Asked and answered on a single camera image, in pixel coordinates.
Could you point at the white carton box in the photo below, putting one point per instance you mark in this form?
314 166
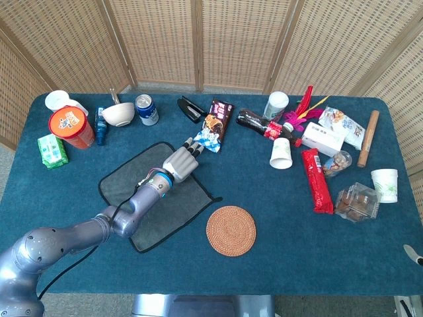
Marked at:
322 138

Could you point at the colourful feather shuttlecock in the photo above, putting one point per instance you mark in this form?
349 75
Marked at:
299 119

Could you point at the round woven coaster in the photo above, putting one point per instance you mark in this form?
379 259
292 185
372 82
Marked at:
231 230

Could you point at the black stapler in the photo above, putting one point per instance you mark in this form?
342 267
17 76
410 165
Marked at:
190 109

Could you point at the blue spray bottle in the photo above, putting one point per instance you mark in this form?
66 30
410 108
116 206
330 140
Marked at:
100 130

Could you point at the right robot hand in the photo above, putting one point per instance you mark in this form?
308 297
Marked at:
413 254

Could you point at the red biscuit pack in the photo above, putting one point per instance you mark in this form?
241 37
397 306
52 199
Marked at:
317 181

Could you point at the dark chocolate snack bag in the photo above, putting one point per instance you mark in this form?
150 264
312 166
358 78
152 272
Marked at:
219 119

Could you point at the grey and blue cloth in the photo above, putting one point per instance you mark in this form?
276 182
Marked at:
125 178

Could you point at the blue table cloth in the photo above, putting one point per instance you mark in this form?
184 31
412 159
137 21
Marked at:
281 247

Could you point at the clear plastic snack cup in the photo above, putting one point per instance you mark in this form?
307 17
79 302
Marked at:
337 163

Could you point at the clear plastic cookie box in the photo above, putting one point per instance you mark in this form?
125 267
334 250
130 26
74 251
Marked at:
357 201

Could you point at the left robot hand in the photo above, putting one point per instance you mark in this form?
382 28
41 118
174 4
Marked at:
180 163

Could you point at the white mug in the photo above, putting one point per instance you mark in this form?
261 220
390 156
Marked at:
57 99

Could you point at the white metal frame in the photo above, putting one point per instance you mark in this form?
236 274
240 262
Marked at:
413 307

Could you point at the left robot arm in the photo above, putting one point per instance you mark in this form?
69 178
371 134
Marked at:
145 198

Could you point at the bamboo folding screen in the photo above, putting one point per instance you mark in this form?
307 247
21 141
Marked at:
165 39

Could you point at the red tub with orange lid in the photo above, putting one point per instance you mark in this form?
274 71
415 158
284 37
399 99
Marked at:
67 120

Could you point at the wooden rolling pin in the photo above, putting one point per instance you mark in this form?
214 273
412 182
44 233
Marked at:
368 138

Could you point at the white printed snack bag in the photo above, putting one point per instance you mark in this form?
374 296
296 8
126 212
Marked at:
347 127

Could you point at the white paper cup, green print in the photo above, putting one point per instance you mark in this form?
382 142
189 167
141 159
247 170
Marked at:
281 152
385 185

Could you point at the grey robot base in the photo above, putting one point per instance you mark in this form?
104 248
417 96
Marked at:
198 305

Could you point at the blue white checked snack bag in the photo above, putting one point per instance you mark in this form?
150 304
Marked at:
209 138

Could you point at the cola bottle with red label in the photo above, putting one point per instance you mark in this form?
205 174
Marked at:
254 120

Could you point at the white bowl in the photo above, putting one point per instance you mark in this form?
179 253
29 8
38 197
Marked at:
117 114

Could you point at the green tissue pack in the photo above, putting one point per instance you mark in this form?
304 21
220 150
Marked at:
52 152

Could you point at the blue soda can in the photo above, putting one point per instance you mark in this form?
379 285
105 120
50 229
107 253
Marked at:
147 112

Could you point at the white green lidded cup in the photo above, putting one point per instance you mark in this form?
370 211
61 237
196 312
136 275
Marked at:
276 102

